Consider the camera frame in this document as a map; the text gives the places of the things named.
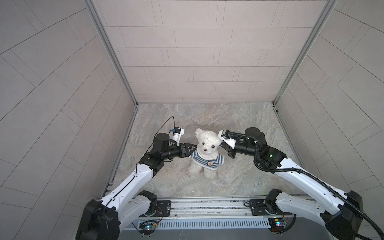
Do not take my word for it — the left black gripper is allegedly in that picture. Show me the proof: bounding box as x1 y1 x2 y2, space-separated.
159 143 197 161

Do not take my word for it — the blue white striped knit sweater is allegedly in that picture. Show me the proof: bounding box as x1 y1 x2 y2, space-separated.
191 150 225 171

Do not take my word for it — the white plush teddy bear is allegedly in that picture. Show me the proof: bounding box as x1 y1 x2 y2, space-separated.
187 128 222 181

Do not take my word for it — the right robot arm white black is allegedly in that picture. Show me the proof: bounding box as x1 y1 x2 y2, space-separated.
218 128 363 240

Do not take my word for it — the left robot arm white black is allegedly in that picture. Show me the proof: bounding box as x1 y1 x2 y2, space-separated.
75 133 197 240

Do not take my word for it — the white ventilation grille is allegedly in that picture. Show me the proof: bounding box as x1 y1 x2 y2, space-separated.
156 218 271 230

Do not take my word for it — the left green circuit board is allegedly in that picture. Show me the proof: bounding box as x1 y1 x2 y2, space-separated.
139 220 159 236

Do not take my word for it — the green circuit board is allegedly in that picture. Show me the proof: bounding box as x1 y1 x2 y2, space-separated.
268 218 286 233
139 220 159 236

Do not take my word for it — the right green circuit board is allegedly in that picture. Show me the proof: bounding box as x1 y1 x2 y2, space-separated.
268 218 286 233

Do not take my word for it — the left corner aluminium profile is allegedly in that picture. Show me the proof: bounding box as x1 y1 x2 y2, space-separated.
84 0 138 108

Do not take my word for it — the corner aluminium profile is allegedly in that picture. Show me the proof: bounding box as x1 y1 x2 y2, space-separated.
273 0 338 108
84 0 138 108

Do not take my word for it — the right corner aluminium profile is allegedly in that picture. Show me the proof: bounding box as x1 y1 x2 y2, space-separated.
273 0 338 108

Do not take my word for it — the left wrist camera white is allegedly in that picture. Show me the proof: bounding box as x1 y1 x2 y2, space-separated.
172 127 185 146

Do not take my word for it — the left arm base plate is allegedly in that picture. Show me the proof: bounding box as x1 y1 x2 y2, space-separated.
142 200 172 218

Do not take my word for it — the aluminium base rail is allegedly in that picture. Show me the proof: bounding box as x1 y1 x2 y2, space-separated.
119 196 335 221

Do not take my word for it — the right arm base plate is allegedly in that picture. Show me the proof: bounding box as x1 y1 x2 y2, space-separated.
244 199 292 217

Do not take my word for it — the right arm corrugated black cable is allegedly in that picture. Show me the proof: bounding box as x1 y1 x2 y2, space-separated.
227 131 384 240

